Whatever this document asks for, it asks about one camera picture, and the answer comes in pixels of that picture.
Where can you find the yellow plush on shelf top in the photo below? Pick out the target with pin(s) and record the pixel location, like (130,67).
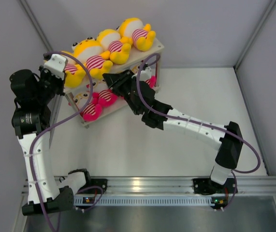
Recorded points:
(139,35)

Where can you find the white two-tier shelf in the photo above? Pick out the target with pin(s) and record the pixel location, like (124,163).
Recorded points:
(135,57)

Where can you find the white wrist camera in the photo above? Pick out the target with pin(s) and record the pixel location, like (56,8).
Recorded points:
(56,65)
(146,74)

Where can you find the corner aluminium post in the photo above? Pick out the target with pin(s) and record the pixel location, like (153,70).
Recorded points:
(255,33)
(35,23)

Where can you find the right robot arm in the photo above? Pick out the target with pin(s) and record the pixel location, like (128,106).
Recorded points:
(140,97)

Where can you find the white slotted cable duct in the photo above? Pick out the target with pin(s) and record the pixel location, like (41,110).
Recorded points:
(154,201)

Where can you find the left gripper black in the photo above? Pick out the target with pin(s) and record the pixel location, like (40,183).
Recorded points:
(44,73)

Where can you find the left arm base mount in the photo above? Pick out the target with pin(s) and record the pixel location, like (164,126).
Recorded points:
(90,194)

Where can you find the yellow frog plush front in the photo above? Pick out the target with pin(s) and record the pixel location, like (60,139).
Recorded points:
(74,72)

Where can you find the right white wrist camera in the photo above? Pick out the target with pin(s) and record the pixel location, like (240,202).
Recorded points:
(146,74)

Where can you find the pink plush shelf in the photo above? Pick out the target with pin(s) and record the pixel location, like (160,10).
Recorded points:
(102,94)
(92,111)

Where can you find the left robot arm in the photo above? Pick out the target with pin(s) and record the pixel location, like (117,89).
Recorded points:
(31,120)

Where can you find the pink plush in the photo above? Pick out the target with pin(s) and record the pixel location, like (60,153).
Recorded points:
(152,80)

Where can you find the right corner aluminium post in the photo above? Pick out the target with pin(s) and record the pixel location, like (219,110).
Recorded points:
(255,33)

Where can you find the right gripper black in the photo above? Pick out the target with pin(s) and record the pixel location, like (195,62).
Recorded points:
(112,79)

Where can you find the left corner aluminium post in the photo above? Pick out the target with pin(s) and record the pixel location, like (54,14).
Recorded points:
(35,23)

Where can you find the pink plush shelf left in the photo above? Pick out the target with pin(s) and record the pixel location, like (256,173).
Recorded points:
(92,111)

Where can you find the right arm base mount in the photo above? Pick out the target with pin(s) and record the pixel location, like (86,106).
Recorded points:
(222,194)

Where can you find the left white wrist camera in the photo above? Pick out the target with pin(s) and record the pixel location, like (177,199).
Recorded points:
(56,65)

